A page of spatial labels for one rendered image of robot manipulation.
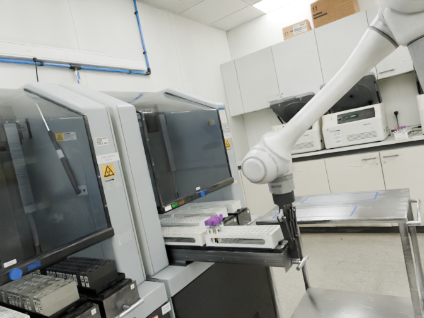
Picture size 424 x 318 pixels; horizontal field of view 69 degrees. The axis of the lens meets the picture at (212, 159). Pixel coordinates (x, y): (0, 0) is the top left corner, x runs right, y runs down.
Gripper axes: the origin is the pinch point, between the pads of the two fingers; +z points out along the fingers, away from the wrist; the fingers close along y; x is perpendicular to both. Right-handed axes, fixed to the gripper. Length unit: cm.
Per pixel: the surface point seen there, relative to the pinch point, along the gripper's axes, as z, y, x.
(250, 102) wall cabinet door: -82, -258, -133
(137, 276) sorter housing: 2, 26, -54
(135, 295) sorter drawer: 4, 35, -45
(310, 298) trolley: 52, -56, -21
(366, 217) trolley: -2.1, -26.1, 20.1
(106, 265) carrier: -8, 38, -52
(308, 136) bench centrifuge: -28, -229, -59
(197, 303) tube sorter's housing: 23, 6, -45
